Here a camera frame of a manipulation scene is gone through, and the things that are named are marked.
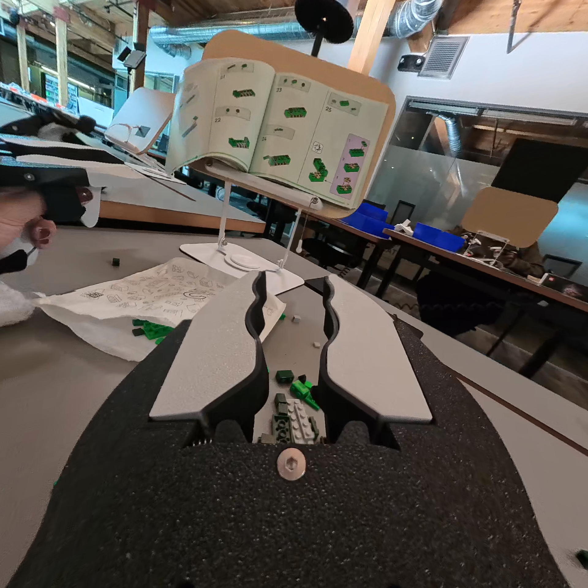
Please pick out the silver ventilation duct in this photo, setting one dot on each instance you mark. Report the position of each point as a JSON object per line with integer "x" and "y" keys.
{"x": 275, "y": 27}
{"x": 448, "y": 135}

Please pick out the brick instruction booklet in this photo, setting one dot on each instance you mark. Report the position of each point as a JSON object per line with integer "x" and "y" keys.
{"x": 275, "y": 124}

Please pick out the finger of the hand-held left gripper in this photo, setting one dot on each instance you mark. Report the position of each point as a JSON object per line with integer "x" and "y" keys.
{"x": 55, "y": 146}
{"x": 110, "y": 166}

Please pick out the black wall monitor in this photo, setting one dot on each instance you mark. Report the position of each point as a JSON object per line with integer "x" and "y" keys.
{"x": 537, "y": 170}

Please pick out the black floor lamp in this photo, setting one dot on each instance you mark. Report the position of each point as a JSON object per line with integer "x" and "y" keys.
{"x": 324, "y": 18}

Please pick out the person's left hand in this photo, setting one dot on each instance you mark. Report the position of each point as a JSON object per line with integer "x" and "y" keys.
{"x": 18, "y": 220}

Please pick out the grey green brick assembly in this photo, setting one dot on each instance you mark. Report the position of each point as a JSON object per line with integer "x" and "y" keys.
{"x": 294, "y": 420}

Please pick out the black studio light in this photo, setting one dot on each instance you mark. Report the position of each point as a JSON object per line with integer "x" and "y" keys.
{"x": 131, "y": 57}

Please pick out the wooden post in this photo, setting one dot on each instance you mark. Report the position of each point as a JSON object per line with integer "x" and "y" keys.
{"x": 372, "y": 32}

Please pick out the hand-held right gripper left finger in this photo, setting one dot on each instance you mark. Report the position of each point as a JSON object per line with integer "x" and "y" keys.
{"x": 211, "y": 363}

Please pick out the white printed paper bag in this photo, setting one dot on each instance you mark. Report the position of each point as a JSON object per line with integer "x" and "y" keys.
{"x": 138, "y": 294}

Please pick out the black wall camera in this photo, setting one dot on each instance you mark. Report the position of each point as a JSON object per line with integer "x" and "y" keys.
{"x": 413, "y": 62}

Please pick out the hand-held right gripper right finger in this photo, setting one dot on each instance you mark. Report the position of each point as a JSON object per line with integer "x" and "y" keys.
{"x": 372, "y": 367}

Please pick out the wooden book stand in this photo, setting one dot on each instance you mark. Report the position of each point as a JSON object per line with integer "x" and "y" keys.
{"x": 138, "y": 115}
{"x": 257, "y": 46}
{"x": 514, "y": 216}

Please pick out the wall vent grille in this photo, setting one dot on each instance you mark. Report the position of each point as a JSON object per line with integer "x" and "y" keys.
{"x": 443, "y": 57}

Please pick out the blue storage bin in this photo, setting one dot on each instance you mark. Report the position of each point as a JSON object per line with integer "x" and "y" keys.
{"x": 438, "y": 236}
{"x": 367, "y": 218}

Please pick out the white fluffy cloth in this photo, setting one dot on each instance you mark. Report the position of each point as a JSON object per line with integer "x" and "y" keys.
{"x": 13, "y": 303}

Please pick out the long wooden-edged table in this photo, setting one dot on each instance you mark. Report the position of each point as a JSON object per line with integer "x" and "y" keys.
{"x": 505, "y": 275}

